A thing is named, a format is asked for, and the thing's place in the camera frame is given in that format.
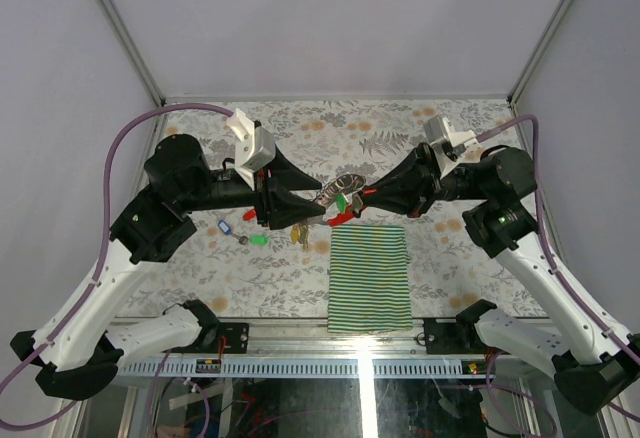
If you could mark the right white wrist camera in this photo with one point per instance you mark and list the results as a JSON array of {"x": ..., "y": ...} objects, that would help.
[{"x": 451, "y": 147}]

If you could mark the green striped cloth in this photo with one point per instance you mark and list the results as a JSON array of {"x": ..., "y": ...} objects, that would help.
[{"x": 368, "y": 280}]

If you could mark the red handled silver keyring carabiner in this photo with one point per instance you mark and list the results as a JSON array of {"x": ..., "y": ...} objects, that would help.
[{"x": 346, "y": 184}]

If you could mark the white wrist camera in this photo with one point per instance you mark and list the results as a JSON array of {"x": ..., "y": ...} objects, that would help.
[
  {"x": 254, "y": 147},
  {"x": 451, "y": 147}
]

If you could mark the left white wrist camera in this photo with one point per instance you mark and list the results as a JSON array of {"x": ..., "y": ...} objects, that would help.
[{"x": 254, "y": 147}]

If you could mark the green tagged key on table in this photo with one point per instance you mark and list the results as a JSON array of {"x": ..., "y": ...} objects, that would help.
[{"x": 257, "y": 240}]

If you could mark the blue tagged key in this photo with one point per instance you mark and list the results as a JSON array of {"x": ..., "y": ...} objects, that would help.
[{"x": 224, "y": 227}]

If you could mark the white slotted cable duct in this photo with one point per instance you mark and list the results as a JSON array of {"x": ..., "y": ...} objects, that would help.
[{"x": 291, "y": 368}]

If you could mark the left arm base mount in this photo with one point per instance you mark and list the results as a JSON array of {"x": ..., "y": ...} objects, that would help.
[{"x": 215, "y": 335}]

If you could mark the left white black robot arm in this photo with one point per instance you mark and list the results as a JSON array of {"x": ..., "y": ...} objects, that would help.
[{"x": 89, "y": 351}]

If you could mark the floral table mat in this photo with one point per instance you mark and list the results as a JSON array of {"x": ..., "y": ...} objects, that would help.
[{"x": 326, "y": 139}]

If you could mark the yellow tagged keys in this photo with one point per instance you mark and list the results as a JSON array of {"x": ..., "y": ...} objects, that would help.
[{"x": 300, "y": 235}]

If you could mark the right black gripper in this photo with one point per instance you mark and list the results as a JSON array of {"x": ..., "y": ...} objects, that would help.
[{"x": 398, "y": 191}]

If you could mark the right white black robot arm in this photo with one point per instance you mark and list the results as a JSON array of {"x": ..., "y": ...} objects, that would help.
[{"x": 591, "y": 357}]

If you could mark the green tagged key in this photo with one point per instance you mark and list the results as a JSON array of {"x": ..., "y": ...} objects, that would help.
[
  {"x": 257, "y": 240},
  {"x": 341, "y": 202}
]

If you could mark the red tagged key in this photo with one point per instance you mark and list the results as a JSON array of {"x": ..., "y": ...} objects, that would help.
[{"x": 249, "y": 215}]

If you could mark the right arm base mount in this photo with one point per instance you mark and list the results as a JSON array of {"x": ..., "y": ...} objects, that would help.
[{"x": 456, "y": 336}]

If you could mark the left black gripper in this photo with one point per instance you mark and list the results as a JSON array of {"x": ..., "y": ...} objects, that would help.
[{"x": 276, "y": 204}]

